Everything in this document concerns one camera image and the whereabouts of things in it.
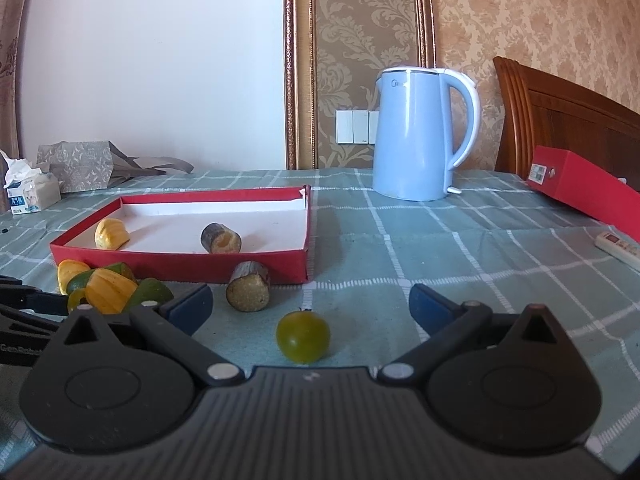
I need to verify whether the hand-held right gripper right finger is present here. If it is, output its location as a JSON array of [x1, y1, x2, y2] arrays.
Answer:
[[377, 284, 581, 386]]

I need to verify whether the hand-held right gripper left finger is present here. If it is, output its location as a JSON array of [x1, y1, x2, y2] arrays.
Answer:
[[37, 284, 246, 387]]

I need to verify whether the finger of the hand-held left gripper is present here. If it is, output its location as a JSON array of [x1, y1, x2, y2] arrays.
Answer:
[[0, 275, 69, 314], [0, 305, 63, 334]]

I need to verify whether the shallow red cardboard box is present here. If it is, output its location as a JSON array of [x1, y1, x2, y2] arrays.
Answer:
[[49, 185, 313, 286]]

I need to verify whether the sugarcane piece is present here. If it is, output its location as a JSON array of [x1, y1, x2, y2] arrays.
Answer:
[[225, 260, 272, 313], [200, 222, 242, 255]]

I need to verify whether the large green tomato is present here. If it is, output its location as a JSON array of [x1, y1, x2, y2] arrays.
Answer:
[[276, 307, 332, 365]]

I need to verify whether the checked green tablecloth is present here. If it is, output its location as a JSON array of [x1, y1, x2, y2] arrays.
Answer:
[[0, 167, 640, 466]]

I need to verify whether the tissue pack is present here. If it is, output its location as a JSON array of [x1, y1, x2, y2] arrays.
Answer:
[[0, 150, 62, 216]]

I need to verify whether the grey patterned paper bag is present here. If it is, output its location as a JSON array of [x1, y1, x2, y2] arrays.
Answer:
[[36, 140, 195, 193]]

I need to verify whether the light blue electric kettle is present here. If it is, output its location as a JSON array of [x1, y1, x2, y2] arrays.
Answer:
[[372, 66, 482, 202]]

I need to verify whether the red box with label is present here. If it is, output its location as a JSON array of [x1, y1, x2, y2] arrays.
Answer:
[[529, 145, 640, 241]]

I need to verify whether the white remote control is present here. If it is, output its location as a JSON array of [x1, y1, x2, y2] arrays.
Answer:
[[594, 230, 640, 263]]

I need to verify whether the wooden headboard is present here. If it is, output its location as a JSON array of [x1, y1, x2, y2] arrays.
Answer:
[[492, 56, 640, 181]]

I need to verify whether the brown patterned curtain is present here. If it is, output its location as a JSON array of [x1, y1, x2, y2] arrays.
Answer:
[[0, 0, 38, 213]]

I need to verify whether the white wall switch panel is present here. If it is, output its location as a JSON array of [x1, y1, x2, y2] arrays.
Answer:
[[335, 109, 379, 145]]

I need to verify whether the gold framed wall panel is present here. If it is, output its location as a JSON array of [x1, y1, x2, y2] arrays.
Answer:
[[282, 0, 436, 171]]

